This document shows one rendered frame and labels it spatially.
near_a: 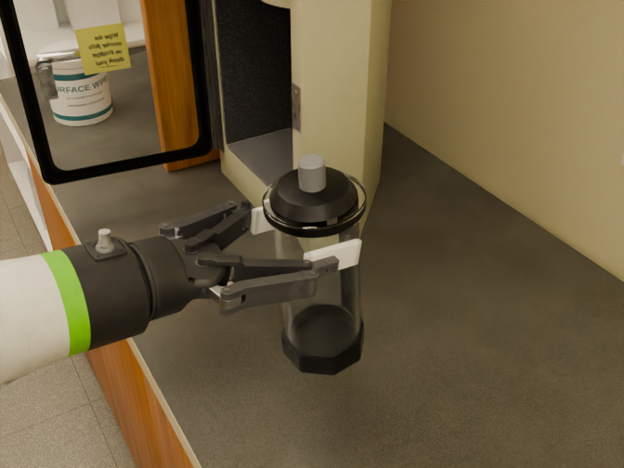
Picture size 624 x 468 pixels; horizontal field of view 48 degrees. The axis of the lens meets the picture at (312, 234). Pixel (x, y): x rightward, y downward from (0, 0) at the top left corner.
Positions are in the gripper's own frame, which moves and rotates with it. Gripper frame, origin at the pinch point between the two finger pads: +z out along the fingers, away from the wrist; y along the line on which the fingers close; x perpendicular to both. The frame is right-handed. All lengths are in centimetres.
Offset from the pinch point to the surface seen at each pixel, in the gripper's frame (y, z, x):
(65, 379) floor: 116, 6, 120
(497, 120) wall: 24, 60, 5
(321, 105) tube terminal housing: 23.6, 18.4, -3.4
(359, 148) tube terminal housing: 22.9, 26.5, 4.3
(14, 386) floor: 122, -7, 122
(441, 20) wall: 42, 60, -8
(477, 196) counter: 20, 55, 18
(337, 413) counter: -4.7, 4.2, 24.9
